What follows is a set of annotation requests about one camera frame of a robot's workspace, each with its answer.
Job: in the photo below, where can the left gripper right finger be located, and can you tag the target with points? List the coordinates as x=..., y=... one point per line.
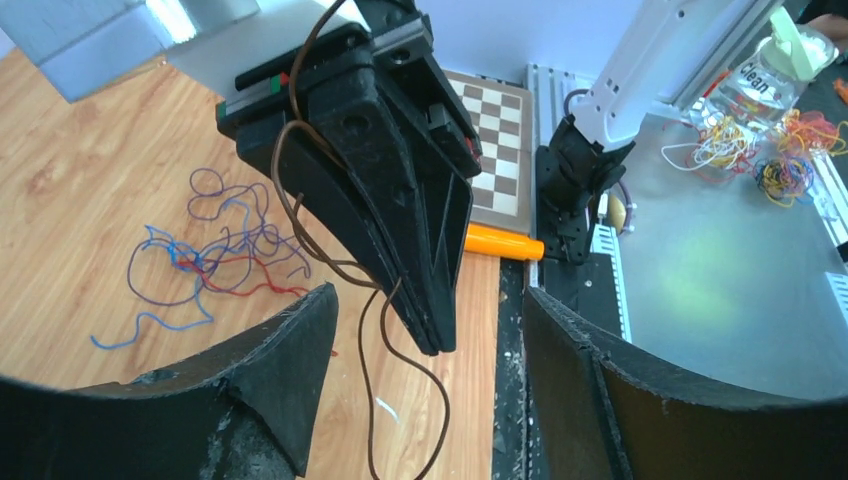
x=677, y=424

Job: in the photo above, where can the orange cylinder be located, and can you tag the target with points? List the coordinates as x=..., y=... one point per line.
x=500, y=243

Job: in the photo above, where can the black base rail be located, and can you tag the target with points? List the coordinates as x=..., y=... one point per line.
x=510, y=371

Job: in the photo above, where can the clear cleaner bottle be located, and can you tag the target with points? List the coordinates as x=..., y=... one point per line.
x=757, y=94

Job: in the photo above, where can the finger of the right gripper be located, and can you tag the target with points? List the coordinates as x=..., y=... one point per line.
x=351, y=203
x=431, y=198

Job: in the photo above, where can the wooden chessboard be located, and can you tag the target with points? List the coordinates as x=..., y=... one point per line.
x=502, y=115

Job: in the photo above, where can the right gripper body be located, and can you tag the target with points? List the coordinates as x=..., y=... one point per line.
x=373, y=93

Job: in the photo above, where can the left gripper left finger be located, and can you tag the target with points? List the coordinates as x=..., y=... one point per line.
x=242, y=409

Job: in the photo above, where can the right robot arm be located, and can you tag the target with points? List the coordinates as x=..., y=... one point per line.
x=590, y=142

